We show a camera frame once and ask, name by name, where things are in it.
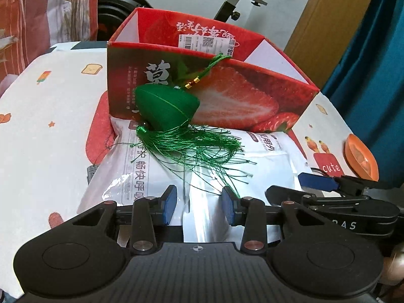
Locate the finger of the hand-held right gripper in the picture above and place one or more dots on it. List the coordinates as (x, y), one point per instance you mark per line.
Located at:
(315, 181)
(284, 197)

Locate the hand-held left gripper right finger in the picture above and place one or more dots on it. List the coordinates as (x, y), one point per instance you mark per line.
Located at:
(228, 205)

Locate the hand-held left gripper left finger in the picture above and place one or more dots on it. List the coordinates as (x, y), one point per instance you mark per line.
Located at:
(169, 204)

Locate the white plastic mask packet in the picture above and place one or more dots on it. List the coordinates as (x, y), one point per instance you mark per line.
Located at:
(132, 170)

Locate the grey knit cloth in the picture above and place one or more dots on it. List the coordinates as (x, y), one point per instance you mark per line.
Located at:
(91, 173)

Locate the green tasselled sachet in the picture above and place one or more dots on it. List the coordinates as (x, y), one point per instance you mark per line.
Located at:
(164, 104)

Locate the red strawberry print box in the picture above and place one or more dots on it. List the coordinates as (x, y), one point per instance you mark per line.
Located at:
(227, 82)

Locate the orange dish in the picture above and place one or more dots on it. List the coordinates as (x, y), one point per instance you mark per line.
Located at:
(359, 156)

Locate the teal curtain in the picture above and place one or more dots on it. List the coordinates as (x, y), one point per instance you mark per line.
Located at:
(372, 85)

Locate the printed tablecloth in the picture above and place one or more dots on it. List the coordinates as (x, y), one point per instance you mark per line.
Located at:
(47, 107)

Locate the wooden door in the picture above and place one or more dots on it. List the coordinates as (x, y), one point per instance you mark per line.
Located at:
(325, 22)

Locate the exercise bike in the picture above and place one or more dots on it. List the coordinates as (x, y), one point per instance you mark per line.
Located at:
(236, 0)

